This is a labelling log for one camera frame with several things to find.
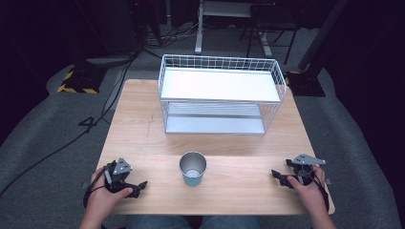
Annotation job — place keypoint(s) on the black metal chair frame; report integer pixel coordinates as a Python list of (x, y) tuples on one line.
[(273, 24)]

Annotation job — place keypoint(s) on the slanted black pole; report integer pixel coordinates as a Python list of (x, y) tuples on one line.
[(321, 33)]

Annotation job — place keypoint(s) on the black yellow striped base plate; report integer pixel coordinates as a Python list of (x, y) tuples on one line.
[(305, 83), (81, 81)]

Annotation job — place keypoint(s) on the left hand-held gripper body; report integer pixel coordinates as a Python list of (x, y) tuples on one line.
[(118, 171)]

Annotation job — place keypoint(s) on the teal metal cup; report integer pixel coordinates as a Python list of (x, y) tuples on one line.
[(192, 183)]

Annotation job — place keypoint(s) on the person's right hand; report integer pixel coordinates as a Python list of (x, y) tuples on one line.
[(307, 192)]

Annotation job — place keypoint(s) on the person's left hand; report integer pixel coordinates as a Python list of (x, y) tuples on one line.
[(103, 198)]

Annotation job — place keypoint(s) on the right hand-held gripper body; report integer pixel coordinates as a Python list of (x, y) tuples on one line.
[(304, 167)]

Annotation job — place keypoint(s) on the white desk frame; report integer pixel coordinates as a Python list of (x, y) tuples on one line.
[(199, 28)]

